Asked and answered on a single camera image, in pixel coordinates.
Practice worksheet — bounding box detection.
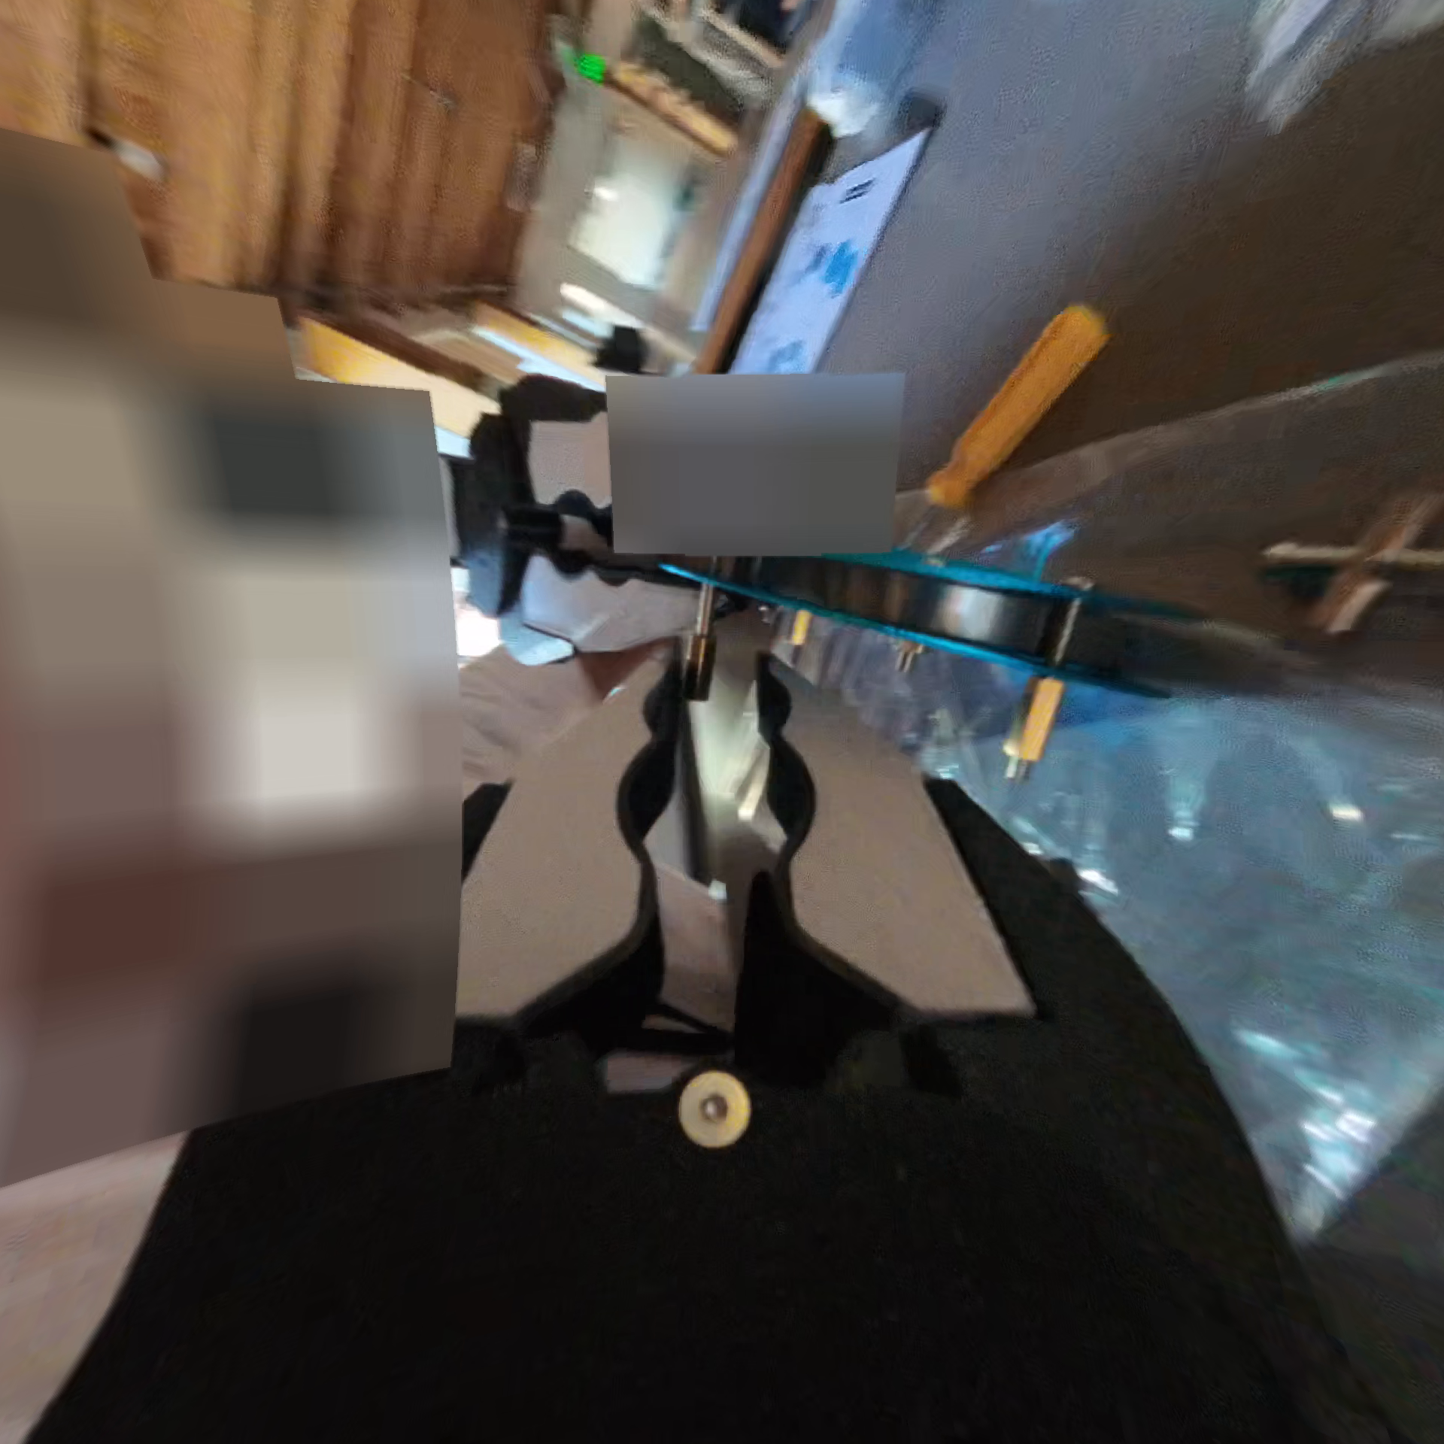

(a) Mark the clear plastic bag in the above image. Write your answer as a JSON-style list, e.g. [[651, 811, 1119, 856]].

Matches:
[[896, 354, 1444, 1248]]

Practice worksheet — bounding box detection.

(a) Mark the metal cross wrench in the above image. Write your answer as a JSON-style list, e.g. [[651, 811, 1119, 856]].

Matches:
[[1257, 489, 1444, 632]]

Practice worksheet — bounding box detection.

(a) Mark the grey desk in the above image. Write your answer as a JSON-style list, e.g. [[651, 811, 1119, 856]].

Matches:
[[693, 0, 1444, 1444]]

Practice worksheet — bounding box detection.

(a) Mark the blue round turntable base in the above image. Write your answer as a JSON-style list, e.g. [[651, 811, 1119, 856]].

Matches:
[[660, 550, 1203, 782]]

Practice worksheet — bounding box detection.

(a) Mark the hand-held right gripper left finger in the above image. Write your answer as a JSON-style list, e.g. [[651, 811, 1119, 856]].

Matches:
[[461, 656, 689, 1033]]

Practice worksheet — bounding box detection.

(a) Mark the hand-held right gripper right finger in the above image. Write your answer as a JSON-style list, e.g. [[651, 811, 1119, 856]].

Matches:
[[753, 651, 1037, 1026]]

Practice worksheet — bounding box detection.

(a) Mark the yellow-handled screwdriver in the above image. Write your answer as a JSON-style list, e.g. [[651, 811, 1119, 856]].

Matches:
[[902, 302, 1112, 543]]

